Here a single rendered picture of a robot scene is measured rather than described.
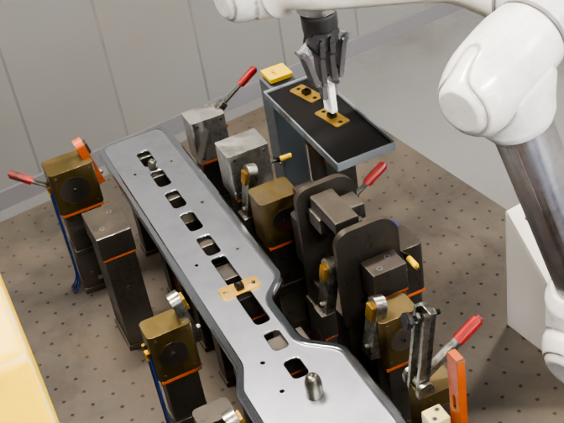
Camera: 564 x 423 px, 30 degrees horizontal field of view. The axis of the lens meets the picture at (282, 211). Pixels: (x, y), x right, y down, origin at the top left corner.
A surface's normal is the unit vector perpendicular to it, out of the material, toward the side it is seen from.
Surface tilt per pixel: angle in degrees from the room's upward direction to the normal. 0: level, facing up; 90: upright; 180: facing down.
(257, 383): 0
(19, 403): 90
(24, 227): 0
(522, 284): 90
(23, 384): 90
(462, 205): 0
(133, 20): 90
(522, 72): 62
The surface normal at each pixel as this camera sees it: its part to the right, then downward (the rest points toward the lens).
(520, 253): -0.84, 0.41
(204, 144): 0.42, 0.49
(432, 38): -0.14, -0.79
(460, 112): -0.68, 0.59
